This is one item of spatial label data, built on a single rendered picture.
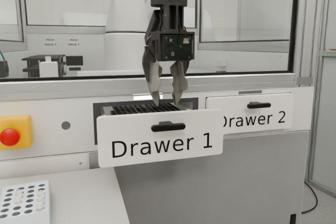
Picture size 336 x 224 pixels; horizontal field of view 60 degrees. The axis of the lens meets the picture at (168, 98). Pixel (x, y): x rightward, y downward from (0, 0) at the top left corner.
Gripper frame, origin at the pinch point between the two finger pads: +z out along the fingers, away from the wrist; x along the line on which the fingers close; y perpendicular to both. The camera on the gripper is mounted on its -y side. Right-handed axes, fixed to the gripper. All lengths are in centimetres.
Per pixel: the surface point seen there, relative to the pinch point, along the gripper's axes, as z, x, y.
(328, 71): 10, 153, -108
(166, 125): 5.2, -0.6, 2.5
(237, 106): 6.9, 26.3, -15.1
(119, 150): 11.0, -10.1, -0.9
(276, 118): 11.6, 40.0, -15.0
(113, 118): 3.8, -11.0, -1.1
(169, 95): 2.9, 6.1, -17.1
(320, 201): 99, 139, -89
